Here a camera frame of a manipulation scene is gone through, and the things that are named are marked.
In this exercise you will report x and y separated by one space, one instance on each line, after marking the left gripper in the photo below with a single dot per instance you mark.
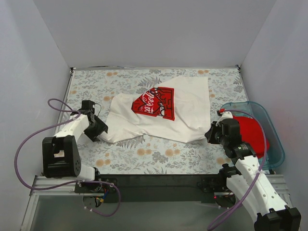
96 130

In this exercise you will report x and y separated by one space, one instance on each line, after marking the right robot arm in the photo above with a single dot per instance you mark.
247 181

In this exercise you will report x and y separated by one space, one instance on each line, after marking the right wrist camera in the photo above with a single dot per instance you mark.
223 115

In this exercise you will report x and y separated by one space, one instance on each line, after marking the white t-shirt red print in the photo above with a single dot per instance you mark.
178 110

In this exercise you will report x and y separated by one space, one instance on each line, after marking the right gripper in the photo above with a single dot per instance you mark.
211 134

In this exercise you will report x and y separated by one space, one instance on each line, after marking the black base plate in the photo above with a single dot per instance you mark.
204 188

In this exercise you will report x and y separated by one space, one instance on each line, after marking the floral patterned table mat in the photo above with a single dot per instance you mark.
148 154

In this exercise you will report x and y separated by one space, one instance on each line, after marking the aluminium frame rail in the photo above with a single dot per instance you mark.
105 192

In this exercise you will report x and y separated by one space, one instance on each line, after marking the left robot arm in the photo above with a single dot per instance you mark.
60 153

